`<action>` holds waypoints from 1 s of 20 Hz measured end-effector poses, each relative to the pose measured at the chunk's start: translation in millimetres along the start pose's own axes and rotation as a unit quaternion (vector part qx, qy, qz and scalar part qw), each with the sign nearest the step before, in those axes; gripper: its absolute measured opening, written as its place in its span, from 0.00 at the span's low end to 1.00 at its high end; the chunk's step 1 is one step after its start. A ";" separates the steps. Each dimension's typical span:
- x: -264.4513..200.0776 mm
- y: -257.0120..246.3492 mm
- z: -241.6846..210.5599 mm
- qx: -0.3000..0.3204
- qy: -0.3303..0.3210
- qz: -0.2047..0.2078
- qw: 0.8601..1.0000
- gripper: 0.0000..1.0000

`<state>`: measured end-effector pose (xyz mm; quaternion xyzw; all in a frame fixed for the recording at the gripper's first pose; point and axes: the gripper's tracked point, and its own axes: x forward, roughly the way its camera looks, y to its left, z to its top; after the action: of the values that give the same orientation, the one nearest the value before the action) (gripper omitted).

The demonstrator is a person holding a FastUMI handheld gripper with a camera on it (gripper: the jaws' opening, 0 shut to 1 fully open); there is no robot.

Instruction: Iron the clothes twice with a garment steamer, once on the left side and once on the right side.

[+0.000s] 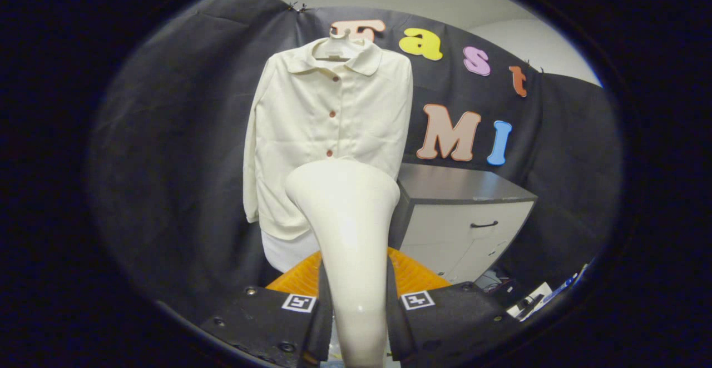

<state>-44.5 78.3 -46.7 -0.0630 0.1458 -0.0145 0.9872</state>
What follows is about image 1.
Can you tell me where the grey-topped white cabinet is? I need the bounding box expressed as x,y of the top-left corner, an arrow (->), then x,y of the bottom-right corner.
388,162 -> 538,285

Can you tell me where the white paper sheet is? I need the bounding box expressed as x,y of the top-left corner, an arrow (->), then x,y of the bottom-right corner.
505,281 -> 555,321

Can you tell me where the bundle of cables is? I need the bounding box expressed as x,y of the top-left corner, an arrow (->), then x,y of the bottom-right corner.
476,271 -> 513,295

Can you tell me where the white fabric panel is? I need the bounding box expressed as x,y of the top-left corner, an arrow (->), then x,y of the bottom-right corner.
261,229 -> 322,273

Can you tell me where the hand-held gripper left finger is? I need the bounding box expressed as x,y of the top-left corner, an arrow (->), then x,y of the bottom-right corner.
199,251 -> 334,368

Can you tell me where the white plastic clothes hanger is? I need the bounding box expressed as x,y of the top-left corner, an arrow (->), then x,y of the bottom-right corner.
313,26 -> 365,61

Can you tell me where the white garment steamer head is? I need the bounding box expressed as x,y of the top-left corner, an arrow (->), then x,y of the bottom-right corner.
285,157 -> 401,368

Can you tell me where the blue and white object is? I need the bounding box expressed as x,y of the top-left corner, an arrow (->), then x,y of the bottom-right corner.
548,263 -> 589,303

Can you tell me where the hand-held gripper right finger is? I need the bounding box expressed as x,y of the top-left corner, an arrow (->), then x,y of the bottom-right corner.
386,247 -> 521,364

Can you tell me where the cream button-up shirt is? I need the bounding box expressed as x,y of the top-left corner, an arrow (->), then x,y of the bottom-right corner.
243,37 -> 414,241

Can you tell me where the black backdrop cloth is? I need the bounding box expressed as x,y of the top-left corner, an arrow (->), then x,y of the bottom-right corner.
86,0 -> 622,324

